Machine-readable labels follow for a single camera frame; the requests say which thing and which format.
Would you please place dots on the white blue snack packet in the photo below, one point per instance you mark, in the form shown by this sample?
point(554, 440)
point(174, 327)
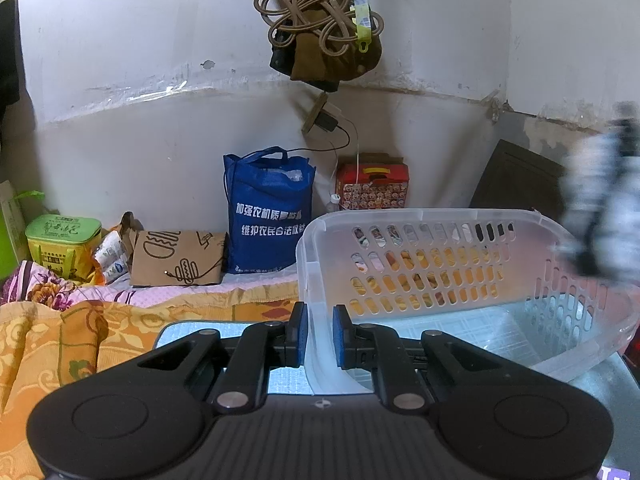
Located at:
point(109, 247)
point(117, 266)

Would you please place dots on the dark wooden board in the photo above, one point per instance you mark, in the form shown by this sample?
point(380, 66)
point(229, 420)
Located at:
point(520, 180)

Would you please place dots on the dark cloth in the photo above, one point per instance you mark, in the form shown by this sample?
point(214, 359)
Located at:
point(7, 50)

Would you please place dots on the clear plastic basket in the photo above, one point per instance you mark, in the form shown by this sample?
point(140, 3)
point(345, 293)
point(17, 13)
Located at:
point(330, 245)

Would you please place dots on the black pouch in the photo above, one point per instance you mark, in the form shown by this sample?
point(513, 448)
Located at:
point(280, 57)

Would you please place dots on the orange floral blanket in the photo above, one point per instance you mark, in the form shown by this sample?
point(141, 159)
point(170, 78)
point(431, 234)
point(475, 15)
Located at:
point(45, 350)

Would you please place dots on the green lidded box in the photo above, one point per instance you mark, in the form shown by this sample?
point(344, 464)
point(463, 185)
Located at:
point(62, 242)

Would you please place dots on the black charger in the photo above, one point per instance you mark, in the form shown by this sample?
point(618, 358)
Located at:
point(327, 119)

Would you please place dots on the blue tote bag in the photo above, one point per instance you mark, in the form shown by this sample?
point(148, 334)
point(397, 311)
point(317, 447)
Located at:
point(270, 220)

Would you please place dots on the brown paper bag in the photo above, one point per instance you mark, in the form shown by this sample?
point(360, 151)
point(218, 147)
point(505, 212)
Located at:
point(170, 260)

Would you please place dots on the purple floral blanket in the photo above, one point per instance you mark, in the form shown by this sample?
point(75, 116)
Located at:
point(45, 290)

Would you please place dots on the green paper bag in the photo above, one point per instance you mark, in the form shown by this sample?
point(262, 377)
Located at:
point(12, 220)

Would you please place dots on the brown hanging bag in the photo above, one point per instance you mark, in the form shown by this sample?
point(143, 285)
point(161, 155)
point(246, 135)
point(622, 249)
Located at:
point(325, 67)

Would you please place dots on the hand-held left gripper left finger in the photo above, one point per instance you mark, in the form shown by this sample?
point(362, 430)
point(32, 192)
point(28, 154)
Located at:
point(300, 335)

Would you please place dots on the light blue mat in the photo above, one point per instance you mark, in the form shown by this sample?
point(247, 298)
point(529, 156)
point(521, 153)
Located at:
point(175, 332)

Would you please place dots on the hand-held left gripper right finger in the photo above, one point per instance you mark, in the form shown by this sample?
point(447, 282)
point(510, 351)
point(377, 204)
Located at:
point(341, 337)

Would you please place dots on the orange snack packet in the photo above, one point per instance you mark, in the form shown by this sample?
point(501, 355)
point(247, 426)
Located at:
point(97, 272)

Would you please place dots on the red printed gift box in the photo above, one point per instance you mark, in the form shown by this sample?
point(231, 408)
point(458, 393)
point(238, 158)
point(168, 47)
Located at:
point(372, 190)

